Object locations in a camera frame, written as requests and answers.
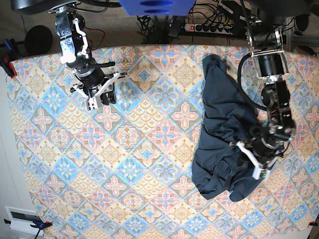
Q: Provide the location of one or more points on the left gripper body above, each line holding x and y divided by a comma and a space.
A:
264, 147

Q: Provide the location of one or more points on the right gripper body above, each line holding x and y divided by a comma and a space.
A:
91, 76

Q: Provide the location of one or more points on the dark navy t-shirt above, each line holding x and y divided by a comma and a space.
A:
227, 118

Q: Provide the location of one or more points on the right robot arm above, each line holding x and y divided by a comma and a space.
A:
69, 26

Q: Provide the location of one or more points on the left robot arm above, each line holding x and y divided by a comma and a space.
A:
268, 56

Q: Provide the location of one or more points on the black round stool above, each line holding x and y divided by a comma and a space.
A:
38, 40

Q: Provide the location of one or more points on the patterned colourful tablecloth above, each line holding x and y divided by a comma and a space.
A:
124, 171

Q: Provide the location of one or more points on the blue orange clamp top-left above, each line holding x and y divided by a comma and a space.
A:
5, 62

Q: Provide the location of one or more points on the orange clamp bottom-right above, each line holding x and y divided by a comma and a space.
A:
313, 224

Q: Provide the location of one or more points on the white power strip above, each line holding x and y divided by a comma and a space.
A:
220, 29

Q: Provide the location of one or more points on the black round object top-right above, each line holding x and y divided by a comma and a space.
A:
302, 22

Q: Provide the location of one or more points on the blue orange clamp bottom-left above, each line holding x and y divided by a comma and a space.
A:
40, 224

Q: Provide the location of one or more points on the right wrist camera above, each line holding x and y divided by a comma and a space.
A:
93, 103

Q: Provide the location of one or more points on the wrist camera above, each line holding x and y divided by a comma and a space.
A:
93, 103
261, 173

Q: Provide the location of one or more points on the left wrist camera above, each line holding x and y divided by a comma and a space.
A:
261, 173

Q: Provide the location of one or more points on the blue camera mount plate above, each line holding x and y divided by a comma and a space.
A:
157, 7

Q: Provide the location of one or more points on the white wall vent panel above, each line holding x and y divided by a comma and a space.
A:
21, 220

